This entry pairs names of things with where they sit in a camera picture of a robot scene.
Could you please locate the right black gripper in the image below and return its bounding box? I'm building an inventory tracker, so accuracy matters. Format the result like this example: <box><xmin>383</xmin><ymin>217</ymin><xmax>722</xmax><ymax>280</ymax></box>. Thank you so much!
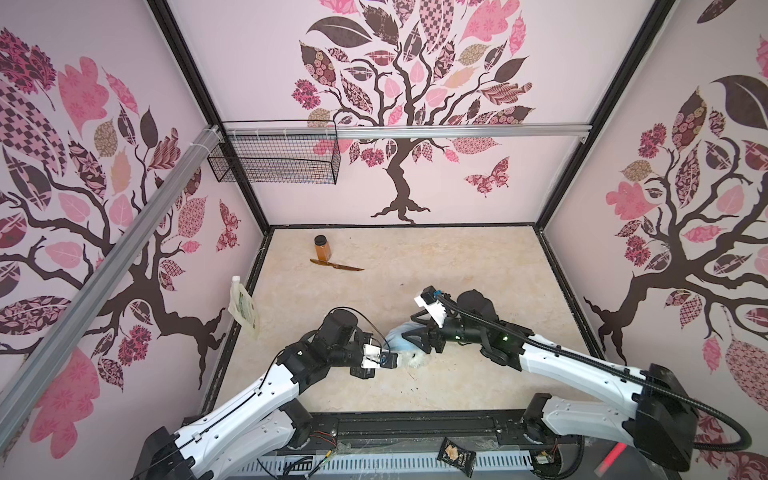
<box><xmin>400</xmin><ymin>308</ymin><xmax>485</xmax><ymax>354</ymax></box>

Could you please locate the light blue bear hoodie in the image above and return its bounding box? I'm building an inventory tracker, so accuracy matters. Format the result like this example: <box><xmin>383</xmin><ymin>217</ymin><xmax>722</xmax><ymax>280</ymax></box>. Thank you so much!
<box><xmin>385</xmin><ymin>321</ymin><xmax>423</xmax><ymax>354</ymax></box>

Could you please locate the white teddy bear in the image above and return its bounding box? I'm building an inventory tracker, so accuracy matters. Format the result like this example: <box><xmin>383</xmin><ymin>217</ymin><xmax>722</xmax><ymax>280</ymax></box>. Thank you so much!
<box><xmin>397</xmin><ymin>351</ymin><xmax>429</xmax><ymax>369</ymax></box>

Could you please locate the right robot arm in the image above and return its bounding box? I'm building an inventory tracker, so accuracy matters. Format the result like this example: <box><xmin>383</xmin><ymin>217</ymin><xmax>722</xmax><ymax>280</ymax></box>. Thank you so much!
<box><xmin>406</xmin><ymin>287</ymin><xmax>698</xmax><ymax>472</ymax></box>

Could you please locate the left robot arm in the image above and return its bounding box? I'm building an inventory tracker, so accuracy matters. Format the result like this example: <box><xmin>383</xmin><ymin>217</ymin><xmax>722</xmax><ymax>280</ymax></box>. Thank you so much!
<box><xmin>133</xmin><ymin>308</ymin><xmax>397</xmax><ymax>479</ymax></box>

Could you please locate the brown wooden spoon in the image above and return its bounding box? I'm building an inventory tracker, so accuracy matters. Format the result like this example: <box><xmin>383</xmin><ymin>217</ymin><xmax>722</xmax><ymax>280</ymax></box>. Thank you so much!
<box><xmin>310</xmin><ymin>258</ymin><xmax>364</xmax><ymax>272</ymax></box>

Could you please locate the amber bottle black cap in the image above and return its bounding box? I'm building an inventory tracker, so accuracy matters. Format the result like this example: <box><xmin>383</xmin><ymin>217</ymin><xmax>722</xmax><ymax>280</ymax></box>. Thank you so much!
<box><xmin>314</xmin><ymin>235</ymin><xmax>332</xmax><ymax>262</ymax></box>

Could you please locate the white green pouch bottle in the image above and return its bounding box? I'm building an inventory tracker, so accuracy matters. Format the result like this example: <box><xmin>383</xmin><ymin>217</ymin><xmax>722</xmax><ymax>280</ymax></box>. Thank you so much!
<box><xmin>228</xmin><ymin>276</ymin><xmax>260</xmax><ymax>339</ymax></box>

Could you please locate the small dark snack packet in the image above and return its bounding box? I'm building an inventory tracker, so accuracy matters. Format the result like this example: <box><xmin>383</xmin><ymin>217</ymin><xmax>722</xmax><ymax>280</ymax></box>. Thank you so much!
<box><xmin>437</xmin><ymin>437</ymin><xmax>477</xmax><ymax>478</ymax></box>

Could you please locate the pink marker pen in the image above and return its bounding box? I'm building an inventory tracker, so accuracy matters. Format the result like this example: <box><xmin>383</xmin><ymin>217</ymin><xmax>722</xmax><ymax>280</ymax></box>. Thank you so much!
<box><xmin>594</xmin><ymin>443</ymin><xmax>628</xmax><ymax>478</ymax></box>

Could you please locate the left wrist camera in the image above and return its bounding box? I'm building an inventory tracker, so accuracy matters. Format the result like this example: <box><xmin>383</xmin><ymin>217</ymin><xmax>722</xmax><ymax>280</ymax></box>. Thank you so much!
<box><xmin>360</xmin><ymin>343</ymin><xmax>398</xmax><ymax>370</ymax></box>

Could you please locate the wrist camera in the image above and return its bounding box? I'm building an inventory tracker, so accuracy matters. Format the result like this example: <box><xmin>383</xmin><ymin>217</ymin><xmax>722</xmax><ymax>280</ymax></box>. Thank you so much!
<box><xmin>414</xmin><ymin>286</ymin><xmax>448</xmax><ymax>328</ymax></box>
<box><xmin>360</xmin><ymin>343</ymin><xmax>398</xmax><ymax>370</ymax></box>

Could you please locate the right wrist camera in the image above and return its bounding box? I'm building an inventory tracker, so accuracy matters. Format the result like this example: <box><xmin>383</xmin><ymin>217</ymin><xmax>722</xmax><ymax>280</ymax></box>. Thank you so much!
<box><xmin>414</xmin><ymin>286</ymin><xmax>448</xmax><ymax>328</ymax></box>

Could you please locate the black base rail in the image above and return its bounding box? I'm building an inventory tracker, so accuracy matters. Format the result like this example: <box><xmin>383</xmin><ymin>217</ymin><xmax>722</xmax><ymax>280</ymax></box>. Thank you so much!
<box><xmin>310</xmin><ymin>409</ymin><xmax>579</xmax><ymax>450</ymax></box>

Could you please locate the white slotted cable duct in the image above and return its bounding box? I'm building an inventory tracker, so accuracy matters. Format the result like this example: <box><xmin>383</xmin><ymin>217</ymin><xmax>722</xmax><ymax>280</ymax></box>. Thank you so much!
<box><xmin>233</xmin><ymin>451</ymin><xmax>533</xmax><ymax>479</ymax></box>

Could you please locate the black wire basket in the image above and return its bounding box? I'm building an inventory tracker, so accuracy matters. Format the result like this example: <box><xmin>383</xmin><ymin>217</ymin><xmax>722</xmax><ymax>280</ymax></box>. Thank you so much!
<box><xmin>208</xmin><ymin>119</ymin><xmax>341</xmax><ymax>185</ymax></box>

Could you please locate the rear aluminium frame bar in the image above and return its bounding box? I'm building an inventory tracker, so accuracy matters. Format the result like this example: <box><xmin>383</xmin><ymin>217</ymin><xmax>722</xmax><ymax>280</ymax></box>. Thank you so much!
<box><xmin>225</xmin><ymin>123</ymin><xmax>592</xmax><ymax>139</ymax></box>

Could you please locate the aluminium frame bar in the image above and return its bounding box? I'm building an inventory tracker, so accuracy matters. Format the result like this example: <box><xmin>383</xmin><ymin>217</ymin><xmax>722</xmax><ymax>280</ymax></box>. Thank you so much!
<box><xmin>1</xmin><ymin>125</ymin><xmax>222</xmax><ymax>447</ymax></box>
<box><xmin>225</xmin><ymin>123</ymin><xmax>592</xmax><ymax>139</ymax></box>

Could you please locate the left aluminium frame bar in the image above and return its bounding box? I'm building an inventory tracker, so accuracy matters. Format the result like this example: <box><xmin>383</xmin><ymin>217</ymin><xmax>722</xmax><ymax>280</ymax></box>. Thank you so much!
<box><xmin>1</xmin><ymin>125</ymin><xmax>222</xmax><ymax>447</ymax></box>

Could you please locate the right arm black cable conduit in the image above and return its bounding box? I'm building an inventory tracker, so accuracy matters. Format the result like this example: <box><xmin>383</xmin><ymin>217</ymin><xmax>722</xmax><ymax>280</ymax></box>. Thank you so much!
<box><xmin>434</xmin><ymin>290</ymin><xmax>752</xmax><ymax>452</ymax></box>

